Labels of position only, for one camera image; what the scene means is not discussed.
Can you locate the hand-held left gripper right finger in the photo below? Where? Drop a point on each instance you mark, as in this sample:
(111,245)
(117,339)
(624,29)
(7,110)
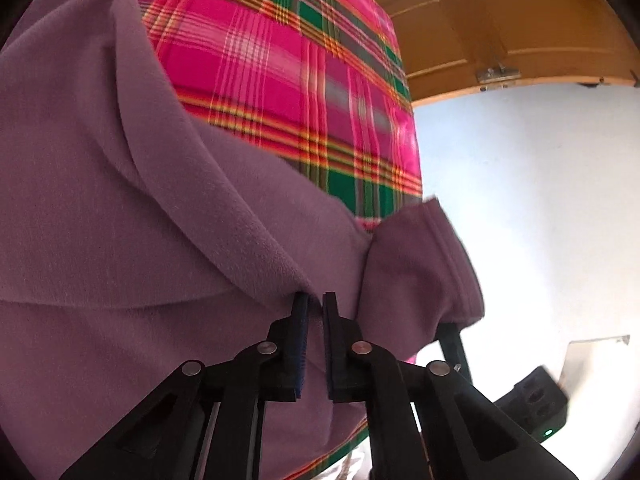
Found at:
(332,360)

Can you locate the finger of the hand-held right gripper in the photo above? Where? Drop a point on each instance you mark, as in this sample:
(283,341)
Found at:
(454,350)

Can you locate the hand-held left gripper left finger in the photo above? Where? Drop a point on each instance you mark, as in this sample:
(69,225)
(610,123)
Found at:
(300,350)

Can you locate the purple fleece pants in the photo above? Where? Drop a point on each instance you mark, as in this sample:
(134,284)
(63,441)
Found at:
(125,210)

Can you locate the pale flat board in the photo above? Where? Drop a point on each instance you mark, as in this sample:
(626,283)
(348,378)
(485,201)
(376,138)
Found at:
(595,365)

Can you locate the metal door lock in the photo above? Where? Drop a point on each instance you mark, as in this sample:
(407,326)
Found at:
(497,74)

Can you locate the plaid bed sheet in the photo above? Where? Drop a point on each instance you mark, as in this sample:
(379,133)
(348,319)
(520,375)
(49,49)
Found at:
(280,70)

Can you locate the wooden door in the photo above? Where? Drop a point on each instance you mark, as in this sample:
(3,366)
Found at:
(525,20)

